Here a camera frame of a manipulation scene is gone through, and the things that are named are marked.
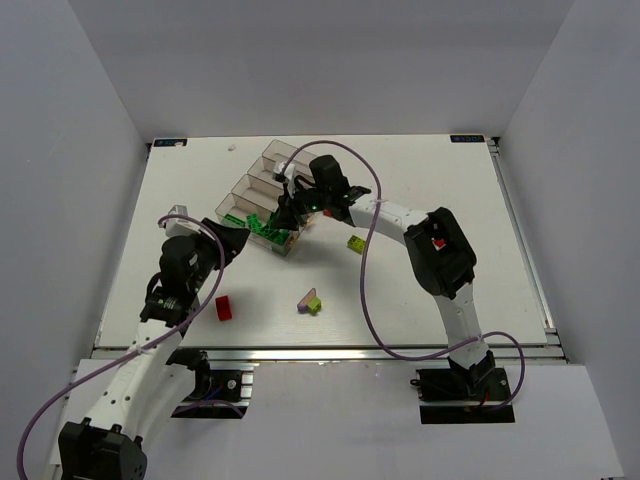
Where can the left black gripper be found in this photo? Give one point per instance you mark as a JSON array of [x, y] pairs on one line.
[[216, 240]]

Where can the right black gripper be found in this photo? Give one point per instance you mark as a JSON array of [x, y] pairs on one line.
[[292, 209]]

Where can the green long lego brick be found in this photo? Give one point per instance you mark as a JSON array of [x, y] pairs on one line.
[[269, 233]]

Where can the green square lego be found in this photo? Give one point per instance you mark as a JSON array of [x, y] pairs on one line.
[[254, 223]]

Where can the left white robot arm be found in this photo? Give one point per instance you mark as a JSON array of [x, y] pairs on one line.
[[157, 374]]

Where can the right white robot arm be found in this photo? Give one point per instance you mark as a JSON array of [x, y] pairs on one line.
[[440, 255]]

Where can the clear container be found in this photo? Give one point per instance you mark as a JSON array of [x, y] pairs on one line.
[[265, 175], [254, 196], [226, 208], [279, 150]]

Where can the red lego brick front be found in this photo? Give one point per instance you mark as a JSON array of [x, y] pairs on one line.
[[223, 308]]

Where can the lime square lego brick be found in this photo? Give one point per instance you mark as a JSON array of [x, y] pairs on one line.
[[356, 244]]

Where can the blue label left corner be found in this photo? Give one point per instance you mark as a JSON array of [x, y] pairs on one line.
[[170, 142]]

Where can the blue label corner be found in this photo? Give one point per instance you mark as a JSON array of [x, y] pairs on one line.
[[170, 142], [460, 138]]

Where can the blue label right corner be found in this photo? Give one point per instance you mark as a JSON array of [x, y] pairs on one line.
[[460, 138]]

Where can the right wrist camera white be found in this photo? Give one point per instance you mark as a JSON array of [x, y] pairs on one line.
[[285, 173]]

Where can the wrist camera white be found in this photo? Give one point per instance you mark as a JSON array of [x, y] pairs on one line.
[[178, 226], [285, 173]]

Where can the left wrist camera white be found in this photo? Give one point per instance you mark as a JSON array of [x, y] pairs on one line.
[[178, 226]]

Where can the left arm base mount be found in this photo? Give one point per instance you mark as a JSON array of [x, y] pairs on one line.
[[220, 391]]

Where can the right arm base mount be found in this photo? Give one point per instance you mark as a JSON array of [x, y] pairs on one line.
[[445, 400]]

